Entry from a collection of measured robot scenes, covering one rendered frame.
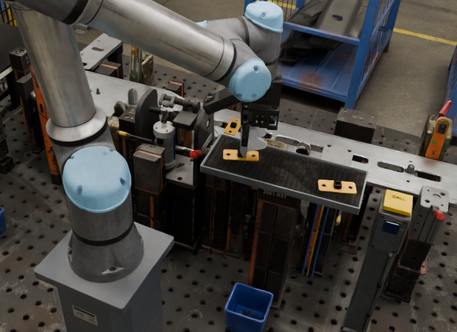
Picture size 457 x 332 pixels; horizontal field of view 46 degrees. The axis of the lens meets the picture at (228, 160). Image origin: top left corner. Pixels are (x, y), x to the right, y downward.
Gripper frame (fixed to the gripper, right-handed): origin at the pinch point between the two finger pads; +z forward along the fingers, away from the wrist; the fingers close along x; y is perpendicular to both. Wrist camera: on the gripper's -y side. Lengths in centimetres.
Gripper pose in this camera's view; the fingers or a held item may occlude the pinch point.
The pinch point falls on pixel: (241, 150)
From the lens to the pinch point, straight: 127.5
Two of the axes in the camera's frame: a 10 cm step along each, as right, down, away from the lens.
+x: 0.2, -6.3, 7.8
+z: -0.5, 7.8, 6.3
